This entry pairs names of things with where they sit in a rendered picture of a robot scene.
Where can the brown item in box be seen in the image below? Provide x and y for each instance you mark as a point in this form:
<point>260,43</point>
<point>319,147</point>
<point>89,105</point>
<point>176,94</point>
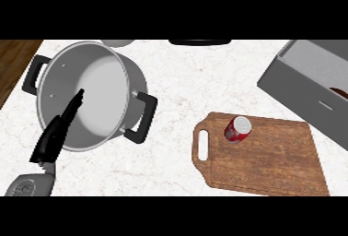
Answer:
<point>341,92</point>

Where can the grey box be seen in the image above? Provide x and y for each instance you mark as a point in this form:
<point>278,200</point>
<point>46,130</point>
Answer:
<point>309,86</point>

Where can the brown wooden cutting board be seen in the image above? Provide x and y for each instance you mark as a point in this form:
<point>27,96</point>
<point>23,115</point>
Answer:
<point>268,156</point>

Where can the black flat object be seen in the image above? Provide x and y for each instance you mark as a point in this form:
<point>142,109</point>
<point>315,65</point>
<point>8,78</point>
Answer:
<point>200,42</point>

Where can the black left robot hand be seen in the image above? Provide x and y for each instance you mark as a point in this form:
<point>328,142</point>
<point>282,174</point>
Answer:
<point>54,135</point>

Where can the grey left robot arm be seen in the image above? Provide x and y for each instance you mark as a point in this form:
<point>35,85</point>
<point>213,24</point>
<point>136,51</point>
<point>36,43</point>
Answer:
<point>30,183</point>

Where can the red can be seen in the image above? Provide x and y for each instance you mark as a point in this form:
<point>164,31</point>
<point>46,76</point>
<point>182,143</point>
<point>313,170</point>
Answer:
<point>238,129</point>

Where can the grey round object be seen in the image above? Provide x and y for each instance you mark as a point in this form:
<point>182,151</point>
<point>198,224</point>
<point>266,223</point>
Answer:
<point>117,42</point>

